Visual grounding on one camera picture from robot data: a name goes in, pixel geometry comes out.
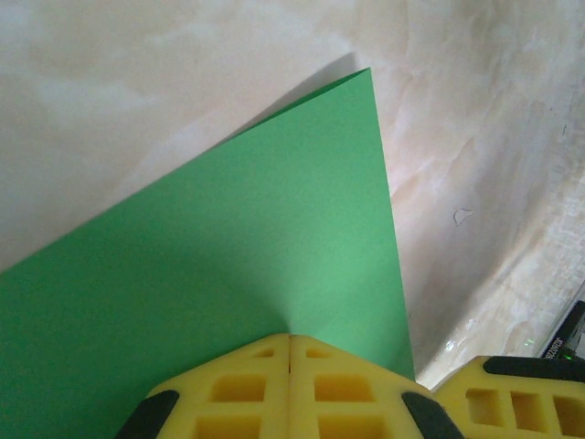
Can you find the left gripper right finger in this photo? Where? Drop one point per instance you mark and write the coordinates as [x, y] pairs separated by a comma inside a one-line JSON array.
[[329, 361]]

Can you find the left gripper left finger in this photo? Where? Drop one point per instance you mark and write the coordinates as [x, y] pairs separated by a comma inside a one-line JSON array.
[[256, 366]]

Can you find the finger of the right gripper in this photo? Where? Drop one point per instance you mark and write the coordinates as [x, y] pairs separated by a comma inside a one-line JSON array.
[[503, 386]]

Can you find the green paper sheet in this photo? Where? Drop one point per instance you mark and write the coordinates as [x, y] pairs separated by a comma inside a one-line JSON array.
[[228, 228]]

